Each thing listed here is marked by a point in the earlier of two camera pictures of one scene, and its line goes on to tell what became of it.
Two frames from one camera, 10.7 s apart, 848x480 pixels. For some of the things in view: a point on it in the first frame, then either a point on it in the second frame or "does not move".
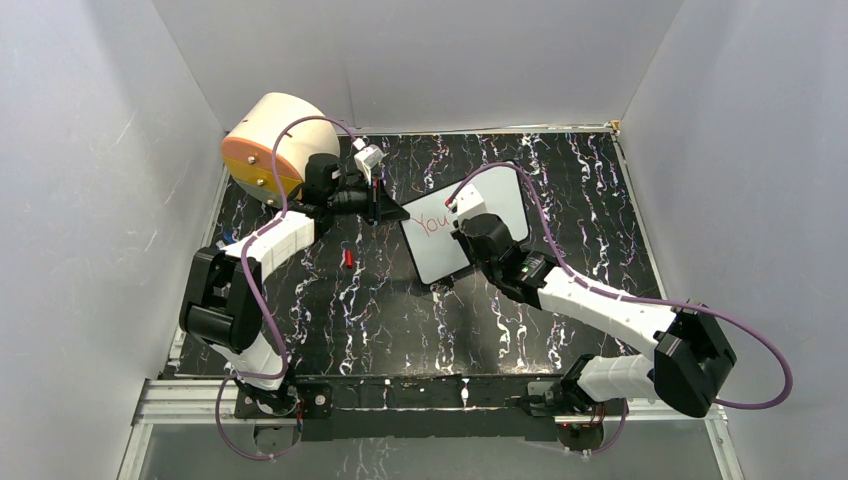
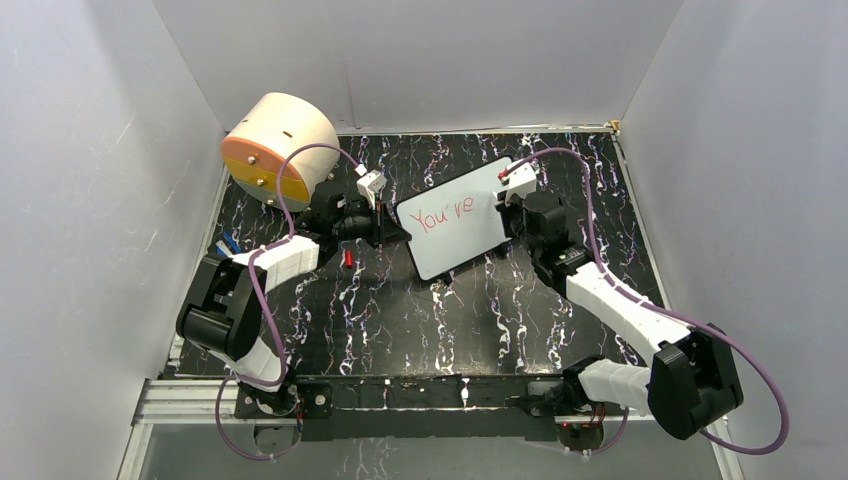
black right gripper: (458, 232) to (506, 212)
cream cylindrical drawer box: (266, 148) does not move
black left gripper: (378, 204) to (391, 232)
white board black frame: (436, 253) does not move
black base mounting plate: (423, 405) does not move
